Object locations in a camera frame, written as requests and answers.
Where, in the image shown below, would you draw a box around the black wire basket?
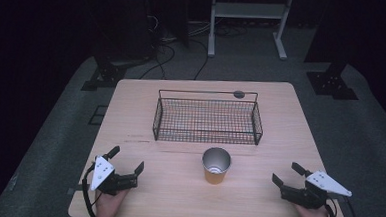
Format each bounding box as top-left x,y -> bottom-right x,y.
151,86 -> 267,147

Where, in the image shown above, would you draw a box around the black floor cable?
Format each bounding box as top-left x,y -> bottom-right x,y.
192,38 -> 211,82
138,40 -> 177,83

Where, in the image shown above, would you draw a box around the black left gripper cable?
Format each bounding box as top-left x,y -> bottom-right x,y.
79,163 -> 101,217

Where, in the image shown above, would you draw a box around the white metal stand frame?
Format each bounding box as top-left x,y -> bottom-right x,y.
207,0 -> 295,63

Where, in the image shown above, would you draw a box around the black square floor frame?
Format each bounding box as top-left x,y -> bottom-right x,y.
87,104 -> 109,127

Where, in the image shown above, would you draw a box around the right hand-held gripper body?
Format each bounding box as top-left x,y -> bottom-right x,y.
278,168 -> 355,212

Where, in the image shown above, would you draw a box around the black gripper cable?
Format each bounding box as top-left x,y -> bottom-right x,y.
323,193 -> 364,217
79,163 -> 101,217

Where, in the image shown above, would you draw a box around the orange cup with metal inside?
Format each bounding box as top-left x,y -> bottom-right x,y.
200,146 -> 233,187

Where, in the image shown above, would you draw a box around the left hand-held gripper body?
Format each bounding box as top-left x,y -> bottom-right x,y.
89,153 -> 141,198

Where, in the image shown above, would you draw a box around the person's left hand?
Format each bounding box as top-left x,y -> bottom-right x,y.
94,187 -> 131,217

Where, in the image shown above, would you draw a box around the white floor cable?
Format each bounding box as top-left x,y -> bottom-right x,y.
160,18 -> 214,45

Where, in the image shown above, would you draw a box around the black stand base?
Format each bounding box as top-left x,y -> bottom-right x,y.
80,56 -> 128,94
304,60 -> 362,102

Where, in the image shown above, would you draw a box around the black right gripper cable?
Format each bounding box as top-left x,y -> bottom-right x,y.
323,193 -> 364,217

